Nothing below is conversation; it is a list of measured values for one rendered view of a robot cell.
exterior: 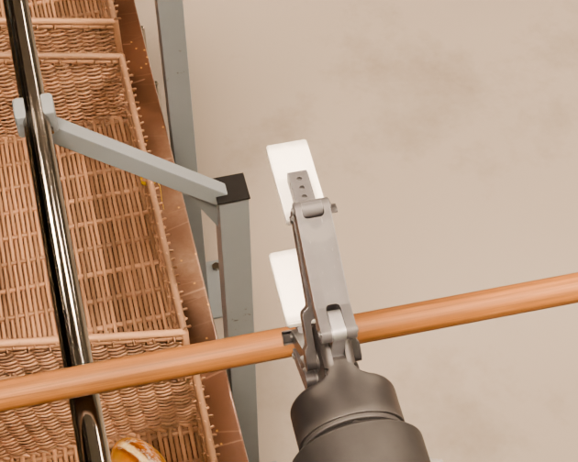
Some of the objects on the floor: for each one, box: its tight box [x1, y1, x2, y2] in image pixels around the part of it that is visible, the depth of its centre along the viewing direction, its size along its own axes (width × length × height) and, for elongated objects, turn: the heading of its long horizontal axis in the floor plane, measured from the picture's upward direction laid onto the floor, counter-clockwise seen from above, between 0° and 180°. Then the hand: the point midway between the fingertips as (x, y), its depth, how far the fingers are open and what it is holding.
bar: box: [3, 0, 277, 462], centre depth 195 cm, size 31×127×118 cm, turn 14°
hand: (289, 213), depth 102 cm, fingers open, 13 cm apart
